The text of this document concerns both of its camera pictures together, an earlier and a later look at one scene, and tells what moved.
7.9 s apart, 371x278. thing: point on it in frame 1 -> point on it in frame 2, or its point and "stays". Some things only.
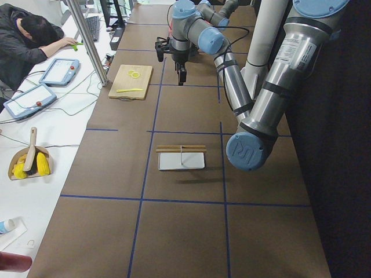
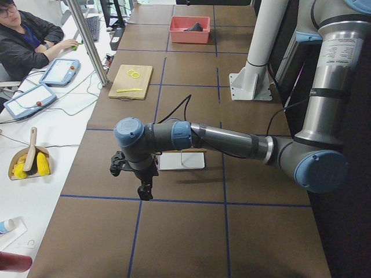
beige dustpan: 14,158 stays
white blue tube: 6,225 stays
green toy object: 76,47 stays
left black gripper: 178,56 -> 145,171
